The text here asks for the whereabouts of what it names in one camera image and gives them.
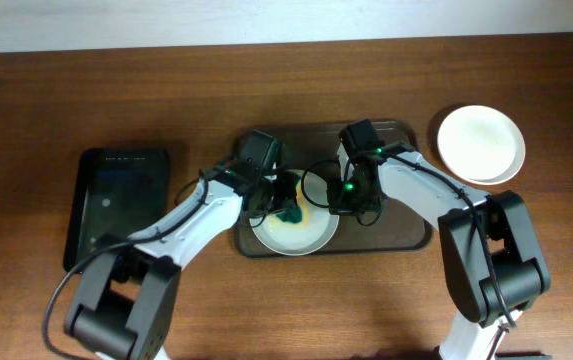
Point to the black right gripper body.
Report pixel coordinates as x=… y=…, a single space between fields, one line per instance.
x=349 y=198

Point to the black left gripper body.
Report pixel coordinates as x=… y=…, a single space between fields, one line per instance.
x=280 y=195

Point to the green and yellow sponge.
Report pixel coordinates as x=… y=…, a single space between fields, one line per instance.
x=293 y=215

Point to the pale grey plate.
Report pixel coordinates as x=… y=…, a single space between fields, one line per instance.
x=316 y=230

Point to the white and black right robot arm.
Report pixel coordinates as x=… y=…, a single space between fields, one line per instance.
x=493 y=263

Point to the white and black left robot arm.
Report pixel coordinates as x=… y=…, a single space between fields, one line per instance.
x=123 y=305

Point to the dark brown serving tray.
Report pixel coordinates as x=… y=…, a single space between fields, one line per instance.
x=398 y=229

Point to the black water tray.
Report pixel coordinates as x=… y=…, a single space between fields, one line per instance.
x=118 y=191

